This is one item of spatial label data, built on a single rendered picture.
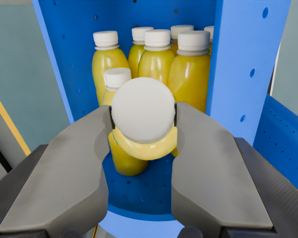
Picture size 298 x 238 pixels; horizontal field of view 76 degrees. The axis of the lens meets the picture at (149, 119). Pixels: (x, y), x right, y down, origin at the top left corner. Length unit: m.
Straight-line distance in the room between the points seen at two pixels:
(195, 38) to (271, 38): 0.09
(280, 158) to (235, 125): 0.65
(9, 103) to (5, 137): 0.37
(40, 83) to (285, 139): 1.54
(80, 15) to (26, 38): 1.26
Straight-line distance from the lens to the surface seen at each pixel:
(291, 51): 1.68
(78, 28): 0.36
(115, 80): 0.27
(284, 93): 1.78
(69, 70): 0.33
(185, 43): 0.25
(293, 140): 0.86
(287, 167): 0.81
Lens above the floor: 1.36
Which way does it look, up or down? 60 degrees down
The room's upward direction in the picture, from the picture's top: 178 degrees counter-clockwise
